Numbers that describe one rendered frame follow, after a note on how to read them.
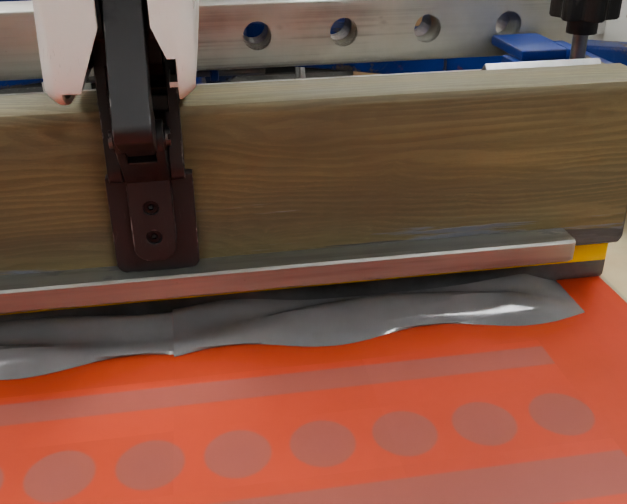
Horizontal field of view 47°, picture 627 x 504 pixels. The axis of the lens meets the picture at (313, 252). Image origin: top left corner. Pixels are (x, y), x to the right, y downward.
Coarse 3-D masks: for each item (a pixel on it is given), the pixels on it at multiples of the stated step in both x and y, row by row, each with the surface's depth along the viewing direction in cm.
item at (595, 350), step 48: (576, 288) 34; (384, 336) 31; (432, 336) 31; (480, 336) 31; (528, 336) 31; (576, 336) 31; (624, 336) 31; (576, 384) 28; (624, 384) 28; (624, 432) 26
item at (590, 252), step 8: (576, 248) 34; (584, 248) 34; (592, 248) 34; (600, 248) 34; (576, 256) 34; (584, 256) 34; (592, 256) 34; (600, 256) 34; (536, 264) 34; (544, 264) 34; (456, 272) 33; (368, 280) 33; (280, 288) 32; (288, 288) 32; (192, 296) 32; (200, 296) 32; (104, 304) 31; (112, 304) 31; (16, 312) 31; (24, 312) 31
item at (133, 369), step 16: (80, 368) 29; (96, 368) 29; (112, 368) 29; (128, 368) 29; (144, 368) 29; (160, 368) 29; (0, 384) 28; (16, 384) 28; (32, 384) 28; (48, 384) 28; (64, 384) 28; (80, 384) 28; (96, 384) 28; (112, 384) 28
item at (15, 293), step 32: (256, 256) 30; (288, 256) 30; (320, 256) 30; (352, 256) 30; (384, 256) 30; (416, 256) 30; (448, 256) 30; (480, 256) 30; (512, 256) 31; (544, 256) 31; (0, 288) 28; (32, 288) 28; (64, 288) 28; (96, 288) 28; (128, 288) 28; (160, 288) 29; (192, 288) 29; (224, 288) 29; (256, 288) 29
